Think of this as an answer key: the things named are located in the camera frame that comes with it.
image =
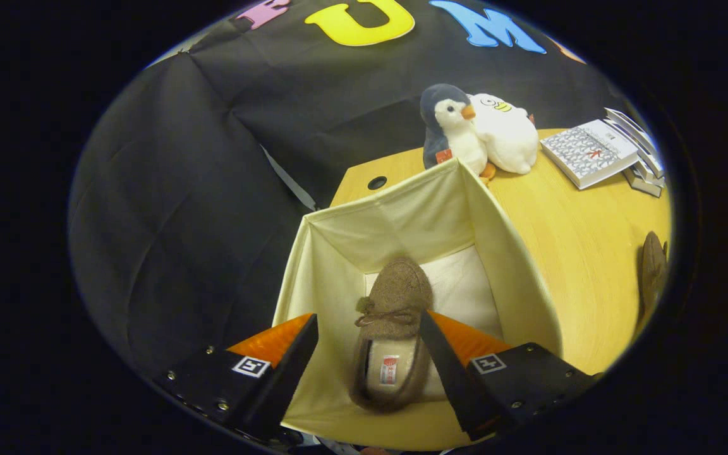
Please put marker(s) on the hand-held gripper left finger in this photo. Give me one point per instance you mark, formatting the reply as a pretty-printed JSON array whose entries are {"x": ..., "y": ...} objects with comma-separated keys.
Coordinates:
[{"x": 288, "y": 373}]

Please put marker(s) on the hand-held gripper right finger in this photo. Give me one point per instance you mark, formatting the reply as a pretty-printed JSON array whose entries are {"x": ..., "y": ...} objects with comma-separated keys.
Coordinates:
[{"x": 449, "y": 373}]

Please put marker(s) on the brown fuzzy shoe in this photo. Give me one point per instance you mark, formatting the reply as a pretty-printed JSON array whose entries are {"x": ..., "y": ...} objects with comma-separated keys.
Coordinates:
[
  {"x": 653, "y": 272},
  {"x": 395, "y": 291}
]

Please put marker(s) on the beige fabric storage box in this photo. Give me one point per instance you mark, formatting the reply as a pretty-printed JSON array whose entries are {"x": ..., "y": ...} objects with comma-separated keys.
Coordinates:
[{"x": 402, "y": 215}]

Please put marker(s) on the white duck plush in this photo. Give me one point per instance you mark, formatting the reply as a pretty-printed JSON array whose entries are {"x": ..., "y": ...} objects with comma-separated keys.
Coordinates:
[{"x": 506, "y": 139}]

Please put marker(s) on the white book with blue picture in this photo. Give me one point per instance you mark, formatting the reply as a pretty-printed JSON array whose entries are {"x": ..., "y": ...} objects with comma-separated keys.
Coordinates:
[{"x": 648, "y": 161}]

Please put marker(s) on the grey patterned book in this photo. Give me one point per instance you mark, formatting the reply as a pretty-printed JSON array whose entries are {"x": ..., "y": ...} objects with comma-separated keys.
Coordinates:
[{"x": 585, "y": 151}]

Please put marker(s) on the dark grey book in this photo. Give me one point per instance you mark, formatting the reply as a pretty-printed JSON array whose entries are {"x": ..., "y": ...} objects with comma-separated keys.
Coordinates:
[{"x": 642, "y": 185}]

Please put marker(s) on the grey white penguin plush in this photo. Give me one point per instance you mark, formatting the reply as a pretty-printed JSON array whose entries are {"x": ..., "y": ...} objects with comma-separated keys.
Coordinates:
[{"x": 446, "y": 107}]

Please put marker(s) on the black backdrop cloth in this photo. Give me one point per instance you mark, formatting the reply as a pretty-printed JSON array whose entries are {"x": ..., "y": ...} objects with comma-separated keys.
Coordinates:
[{"x": 181, "y": 221}]

